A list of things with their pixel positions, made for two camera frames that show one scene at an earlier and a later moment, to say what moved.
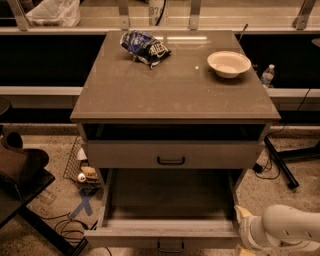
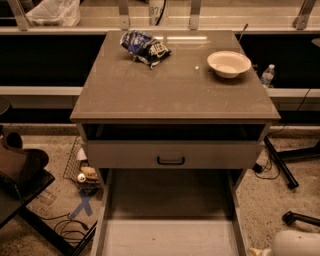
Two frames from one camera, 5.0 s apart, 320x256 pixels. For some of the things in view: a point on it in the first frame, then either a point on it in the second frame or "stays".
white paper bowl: [229, 64] stays
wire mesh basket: [79, 171] stays
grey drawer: [167, 210] stays
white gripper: [246, 227] → [293, 244]
